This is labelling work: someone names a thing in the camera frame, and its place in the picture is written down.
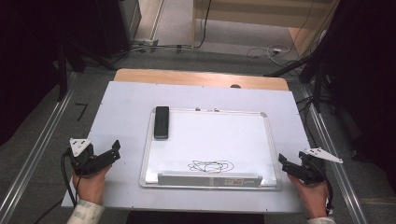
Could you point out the black cabinet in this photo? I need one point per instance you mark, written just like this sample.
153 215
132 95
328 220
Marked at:
115 25

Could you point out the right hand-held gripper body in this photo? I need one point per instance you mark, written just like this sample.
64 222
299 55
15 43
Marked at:
313 171

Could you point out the black curtain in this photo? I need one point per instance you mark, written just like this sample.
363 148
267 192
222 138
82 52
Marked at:
364 77
25 62

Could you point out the black whiteboard eraser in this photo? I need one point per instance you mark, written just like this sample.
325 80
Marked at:
162 123

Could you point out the person's left hand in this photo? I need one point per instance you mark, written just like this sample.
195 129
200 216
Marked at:
90 186

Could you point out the black metal stand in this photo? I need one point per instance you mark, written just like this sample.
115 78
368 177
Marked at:
317 87

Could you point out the grey power strip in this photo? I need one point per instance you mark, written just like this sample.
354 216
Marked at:
144 43

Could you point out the light wooden furniture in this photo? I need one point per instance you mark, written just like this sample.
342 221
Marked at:
249 12

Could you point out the white whiteboard with metal frame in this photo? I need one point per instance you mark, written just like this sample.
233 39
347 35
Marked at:
211 143

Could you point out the aluminium floor rail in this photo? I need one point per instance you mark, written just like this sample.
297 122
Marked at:
37 146
339 174

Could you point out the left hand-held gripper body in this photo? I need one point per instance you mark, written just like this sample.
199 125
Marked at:
82 163

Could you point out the person's right hand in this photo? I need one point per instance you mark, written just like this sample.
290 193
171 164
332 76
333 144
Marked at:
311 199

